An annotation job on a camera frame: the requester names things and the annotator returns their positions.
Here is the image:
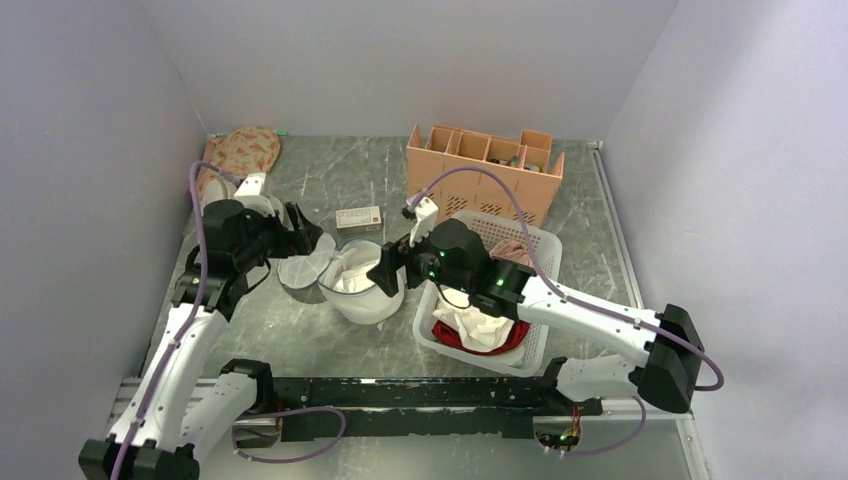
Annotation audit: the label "white cardboard box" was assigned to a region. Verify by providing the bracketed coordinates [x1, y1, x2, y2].
[335, 205, 383, 233]

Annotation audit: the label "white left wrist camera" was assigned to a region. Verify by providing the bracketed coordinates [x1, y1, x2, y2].
[233, 173, 275, 217]

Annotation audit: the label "items inside organizer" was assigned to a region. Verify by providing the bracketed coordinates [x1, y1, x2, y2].
[488, 156, 541, 173]

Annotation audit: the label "white cable conduit rail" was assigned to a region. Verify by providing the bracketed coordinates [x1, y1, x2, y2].
[586, 141, 645, 309]

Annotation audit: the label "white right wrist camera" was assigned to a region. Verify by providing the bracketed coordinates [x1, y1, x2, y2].
[401, 196, 439, 247]

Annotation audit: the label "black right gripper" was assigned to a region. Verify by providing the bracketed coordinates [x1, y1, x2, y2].
[367, 218, 472, 296]

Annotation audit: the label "red garment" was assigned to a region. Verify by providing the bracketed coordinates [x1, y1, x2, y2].
[431, 321, 530, 356]

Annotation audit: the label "peach plastic desk organizer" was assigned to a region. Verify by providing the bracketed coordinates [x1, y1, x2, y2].
[406, 124, 565, 227]

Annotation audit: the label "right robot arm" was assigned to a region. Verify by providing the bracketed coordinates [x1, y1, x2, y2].
[367, 219, 705, 414]

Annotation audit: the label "floral fabric pouch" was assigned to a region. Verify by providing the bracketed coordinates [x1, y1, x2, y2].
[202, 126, 281, 181]

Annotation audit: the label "round white mesh laundry bag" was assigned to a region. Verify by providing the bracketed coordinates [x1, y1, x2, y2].
[277, 233, 404, 325]

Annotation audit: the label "white plastic laundry basket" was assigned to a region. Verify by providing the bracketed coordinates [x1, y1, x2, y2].
[411, 209, 564, 379]

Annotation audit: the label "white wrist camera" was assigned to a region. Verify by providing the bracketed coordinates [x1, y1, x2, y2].
[233, 173, 275, 217]
[401, 196, 439, 247]

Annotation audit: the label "pink satin garment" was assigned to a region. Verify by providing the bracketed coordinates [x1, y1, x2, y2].
[489, 239, 533, 267]

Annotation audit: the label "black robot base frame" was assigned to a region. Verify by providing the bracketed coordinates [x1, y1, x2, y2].
[233, 376, 602, 447]

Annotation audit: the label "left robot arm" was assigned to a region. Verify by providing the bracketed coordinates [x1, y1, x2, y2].
[78, 197, 323, 479]

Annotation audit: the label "white bra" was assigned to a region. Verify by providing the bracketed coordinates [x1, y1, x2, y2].
[432, 288, 515, 346]

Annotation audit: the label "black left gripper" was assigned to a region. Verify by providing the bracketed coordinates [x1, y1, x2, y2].
[234, 201, 322, 271]

